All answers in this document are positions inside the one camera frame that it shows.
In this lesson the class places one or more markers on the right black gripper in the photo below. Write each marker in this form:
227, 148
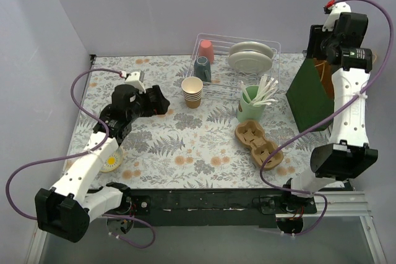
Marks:
314, 42

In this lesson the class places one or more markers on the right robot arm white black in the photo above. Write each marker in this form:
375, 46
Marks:
347, 153

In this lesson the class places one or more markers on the pink cup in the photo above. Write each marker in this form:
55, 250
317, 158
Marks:
206, 50

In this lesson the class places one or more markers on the green utensil holder cup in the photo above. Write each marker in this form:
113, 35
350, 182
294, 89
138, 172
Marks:
246, 111

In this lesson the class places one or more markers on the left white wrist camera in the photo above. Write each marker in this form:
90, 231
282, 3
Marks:
133, 82

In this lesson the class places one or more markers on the rear white plate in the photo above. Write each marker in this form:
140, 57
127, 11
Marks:
252, 46

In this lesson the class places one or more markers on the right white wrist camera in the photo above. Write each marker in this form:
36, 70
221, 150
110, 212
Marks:
333, 9

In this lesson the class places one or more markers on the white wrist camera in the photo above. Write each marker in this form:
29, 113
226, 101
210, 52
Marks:
333, 9
133, 82

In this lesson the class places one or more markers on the brown cardboard cup carrier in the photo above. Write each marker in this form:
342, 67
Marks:
251, 135

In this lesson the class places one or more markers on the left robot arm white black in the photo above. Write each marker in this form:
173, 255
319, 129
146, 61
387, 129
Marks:
67, 208

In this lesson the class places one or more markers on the front white plate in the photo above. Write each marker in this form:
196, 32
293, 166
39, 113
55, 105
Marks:
250, 62

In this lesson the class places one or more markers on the stack of brown paper cups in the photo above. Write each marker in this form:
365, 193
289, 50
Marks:
192, 91

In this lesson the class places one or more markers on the patterned small bowl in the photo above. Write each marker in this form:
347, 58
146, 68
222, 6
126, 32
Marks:
114, 161

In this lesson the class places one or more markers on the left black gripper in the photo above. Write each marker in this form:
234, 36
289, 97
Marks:
156, 100

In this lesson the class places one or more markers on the white plate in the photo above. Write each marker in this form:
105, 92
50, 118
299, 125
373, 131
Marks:
252, 46
250, 62

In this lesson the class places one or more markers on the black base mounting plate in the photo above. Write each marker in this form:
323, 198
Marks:
210, 207

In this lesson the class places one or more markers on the floral table mat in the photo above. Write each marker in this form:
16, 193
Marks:
186, 148

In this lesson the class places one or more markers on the dark teal mug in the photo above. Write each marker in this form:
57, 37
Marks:
202, 69

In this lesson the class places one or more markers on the green paper bag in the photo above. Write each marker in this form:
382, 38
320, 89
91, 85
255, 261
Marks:
319, 97

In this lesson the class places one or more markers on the white wire dish rack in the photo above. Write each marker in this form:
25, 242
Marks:
225, 81

